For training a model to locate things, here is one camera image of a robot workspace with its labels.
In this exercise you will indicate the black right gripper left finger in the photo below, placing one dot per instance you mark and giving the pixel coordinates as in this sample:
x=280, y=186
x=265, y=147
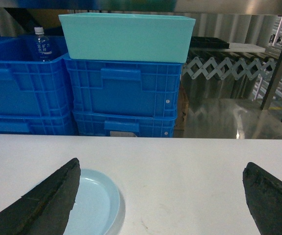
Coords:
x=45, y=209

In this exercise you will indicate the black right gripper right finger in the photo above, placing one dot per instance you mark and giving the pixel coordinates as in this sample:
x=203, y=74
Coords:
x=263, y=193

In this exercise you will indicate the light blue round tray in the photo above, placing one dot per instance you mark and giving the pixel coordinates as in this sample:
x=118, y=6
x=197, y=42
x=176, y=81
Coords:
x=99, y=207

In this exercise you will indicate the black compartment tray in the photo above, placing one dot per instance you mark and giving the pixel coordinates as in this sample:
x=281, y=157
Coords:
x=208, y=42

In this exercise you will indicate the lower blue crate right stack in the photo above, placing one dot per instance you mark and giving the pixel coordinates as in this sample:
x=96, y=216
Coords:
x=96, y=124

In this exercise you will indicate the blue crate stack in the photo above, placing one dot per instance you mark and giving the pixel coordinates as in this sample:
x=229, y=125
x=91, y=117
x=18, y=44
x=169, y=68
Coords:
x=33, y=125
x=96, y=124

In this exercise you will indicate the lower blue crate middle stack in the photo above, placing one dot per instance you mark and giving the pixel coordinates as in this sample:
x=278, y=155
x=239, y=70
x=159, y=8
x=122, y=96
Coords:
x=33, y=125

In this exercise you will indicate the blue crate holding bottle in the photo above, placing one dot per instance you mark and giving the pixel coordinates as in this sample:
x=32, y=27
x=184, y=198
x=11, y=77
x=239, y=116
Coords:
x=33, y=88

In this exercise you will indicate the blue crate under teal tub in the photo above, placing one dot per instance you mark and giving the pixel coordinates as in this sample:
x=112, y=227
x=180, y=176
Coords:
x=124, y=87

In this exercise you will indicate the clear water bottle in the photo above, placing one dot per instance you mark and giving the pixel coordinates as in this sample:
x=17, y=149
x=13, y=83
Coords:
x=43, y=46

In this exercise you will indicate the expandable roller conveyor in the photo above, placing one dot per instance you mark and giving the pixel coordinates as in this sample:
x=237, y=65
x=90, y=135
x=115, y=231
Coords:
x=221, y=65

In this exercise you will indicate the white board on conveyor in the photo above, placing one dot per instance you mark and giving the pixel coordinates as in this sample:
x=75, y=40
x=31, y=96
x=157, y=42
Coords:
x=239, y=47

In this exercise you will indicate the teal plastic tub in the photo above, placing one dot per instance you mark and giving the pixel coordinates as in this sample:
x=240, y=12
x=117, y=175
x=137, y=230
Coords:
x=127, y=37

